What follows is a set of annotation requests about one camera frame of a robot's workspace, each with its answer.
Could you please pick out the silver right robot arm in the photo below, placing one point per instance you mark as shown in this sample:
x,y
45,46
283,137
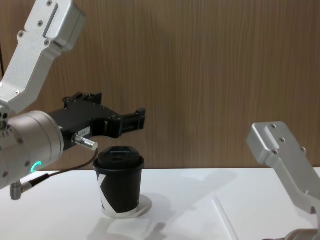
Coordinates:
x,y
280,152

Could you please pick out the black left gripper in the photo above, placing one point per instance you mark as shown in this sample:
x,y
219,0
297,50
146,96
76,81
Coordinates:
x,y
80,117

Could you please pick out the black paper cup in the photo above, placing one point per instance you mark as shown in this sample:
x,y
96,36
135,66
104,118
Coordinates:
x,y
122,192

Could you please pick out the black plastic cup lid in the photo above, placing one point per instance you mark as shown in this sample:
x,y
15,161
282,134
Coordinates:
x,y
118,157

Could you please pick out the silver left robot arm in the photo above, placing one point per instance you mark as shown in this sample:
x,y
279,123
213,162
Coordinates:
x,y
32,142

